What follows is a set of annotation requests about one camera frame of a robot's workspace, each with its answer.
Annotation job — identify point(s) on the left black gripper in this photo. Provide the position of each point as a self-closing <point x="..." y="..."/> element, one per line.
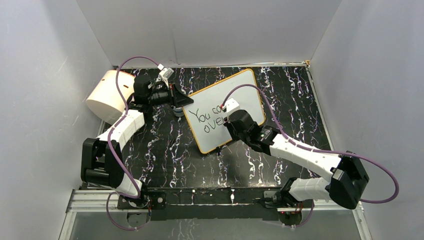
<point x="176" y="98"/>

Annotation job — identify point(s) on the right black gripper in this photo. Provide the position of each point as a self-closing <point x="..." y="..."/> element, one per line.
<point x="229" y="125"/>

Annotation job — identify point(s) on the yellow framed whiteboard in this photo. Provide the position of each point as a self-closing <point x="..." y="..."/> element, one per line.
<point x="205" y="117"/>

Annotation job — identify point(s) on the black marker cap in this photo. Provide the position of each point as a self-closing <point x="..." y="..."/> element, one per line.
<point x="171" y="144"/>

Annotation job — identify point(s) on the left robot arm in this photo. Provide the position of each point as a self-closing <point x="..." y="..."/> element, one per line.
<point x="101" y="159"/>

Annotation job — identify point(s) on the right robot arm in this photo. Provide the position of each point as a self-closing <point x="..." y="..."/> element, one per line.
<point x="341" y="178"/>

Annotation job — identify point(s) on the cream cylindrical box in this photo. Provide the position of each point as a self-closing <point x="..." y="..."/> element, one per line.
<point x="105" y="101"/>

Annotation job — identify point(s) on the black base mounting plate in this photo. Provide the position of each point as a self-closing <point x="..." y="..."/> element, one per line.
<point x="186" y="203"/>

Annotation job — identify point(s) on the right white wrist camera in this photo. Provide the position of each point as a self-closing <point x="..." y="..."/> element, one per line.
<point x="230" y="106"/>

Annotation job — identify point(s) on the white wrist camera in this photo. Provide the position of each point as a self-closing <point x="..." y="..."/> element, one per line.
<point x="230" y="106"/>
<point x="165" y="74"/>

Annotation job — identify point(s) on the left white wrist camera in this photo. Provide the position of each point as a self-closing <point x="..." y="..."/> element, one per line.
<point x="165" y="74"/>

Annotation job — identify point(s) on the wire whiteboard stand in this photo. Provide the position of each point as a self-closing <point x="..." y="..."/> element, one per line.
<point x="218" y="151"/>

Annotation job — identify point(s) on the aluminium frame rail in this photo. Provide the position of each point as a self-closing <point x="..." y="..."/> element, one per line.
<point x="99" y="215"/>

